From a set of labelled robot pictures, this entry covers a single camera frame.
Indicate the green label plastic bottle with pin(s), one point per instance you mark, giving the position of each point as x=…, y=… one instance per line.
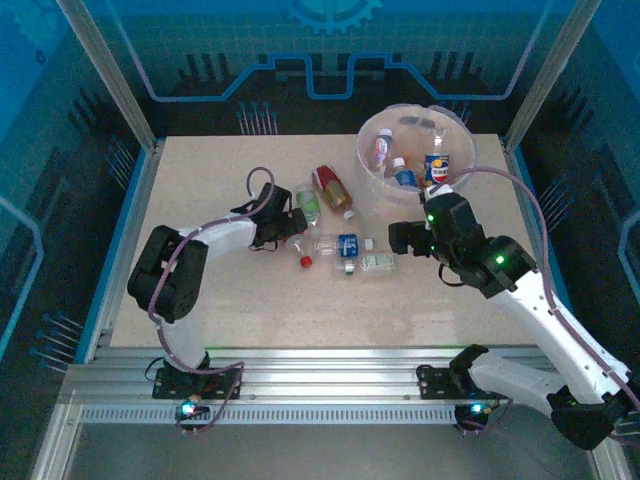
x=309, y=202

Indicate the green white label bottle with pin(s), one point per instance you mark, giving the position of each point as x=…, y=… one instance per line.
x=377, y=262

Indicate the red bottle cap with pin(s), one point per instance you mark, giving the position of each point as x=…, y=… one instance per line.
x=306, y=261

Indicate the amber tea bottle red label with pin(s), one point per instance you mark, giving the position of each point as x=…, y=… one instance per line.
x=335, y=195

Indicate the small blue label bottle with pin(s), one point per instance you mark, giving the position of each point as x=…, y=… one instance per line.
x=406, y=177

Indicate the blue label bottle white cap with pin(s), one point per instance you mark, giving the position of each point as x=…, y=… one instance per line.
x=347, y=245

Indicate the arm base LED board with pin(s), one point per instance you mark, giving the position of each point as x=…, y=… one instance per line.
x=187, y=409
x=475, y=409

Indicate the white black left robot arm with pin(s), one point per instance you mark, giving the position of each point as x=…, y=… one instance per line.
x=220, y=237

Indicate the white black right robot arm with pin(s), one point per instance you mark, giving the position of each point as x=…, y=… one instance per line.
x=550, y=340

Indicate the aluminium table side rail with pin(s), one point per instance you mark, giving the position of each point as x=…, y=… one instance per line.
x=137, y=200
x=515, y=160

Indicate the aluminium front rail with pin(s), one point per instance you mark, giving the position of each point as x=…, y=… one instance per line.
x=325, y=370

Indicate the aluminium frame post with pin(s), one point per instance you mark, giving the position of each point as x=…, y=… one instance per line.
x=111, y=75
x=549, y=75

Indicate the aluminium frame leg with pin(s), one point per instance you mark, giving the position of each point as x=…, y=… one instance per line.
x=612, y=465
x=55, y=445

